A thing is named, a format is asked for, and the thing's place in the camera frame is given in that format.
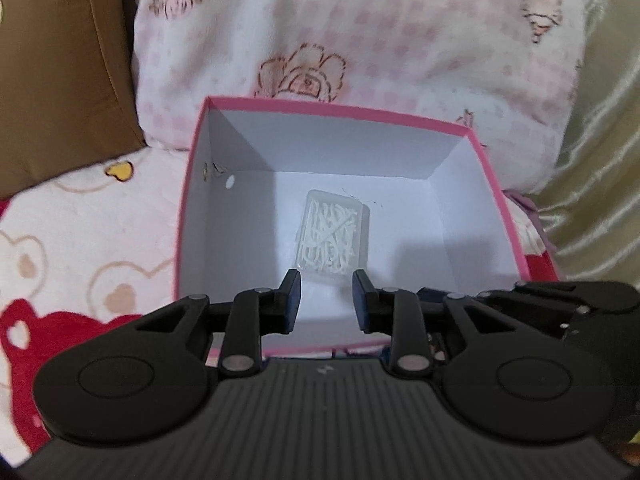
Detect pale green curtain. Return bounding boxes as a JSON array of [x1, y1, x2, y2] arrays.
[[530, 0, 640, 286]]

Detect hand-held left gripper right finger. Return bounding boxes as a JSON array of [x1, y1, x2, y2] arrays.
[[351, 269, 507, 379]]

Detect pink cardboard box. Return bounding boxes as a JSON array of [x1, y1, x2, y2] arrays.
[[172, 95, 532, 358]]

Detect clear plastic floss pick box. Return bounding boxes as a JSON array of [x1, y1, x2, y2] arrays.
[[292, 188, 373, 278]]

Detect pink checked bear print pillow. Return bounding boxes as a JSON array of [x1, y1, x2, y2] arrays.
[[131, 0, 586, 196]]

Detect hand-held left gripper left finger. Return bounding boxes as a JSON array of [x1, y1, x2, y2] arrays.
[[134, 269, 304, 379]]

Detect red bear print blanket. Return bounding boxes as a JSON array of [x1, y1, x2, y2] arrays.
[[0, 147, 563, 466]]

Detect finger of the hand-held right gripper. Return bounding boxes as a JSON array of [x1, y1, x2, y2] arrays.
[[416, 280, 581, 334]]

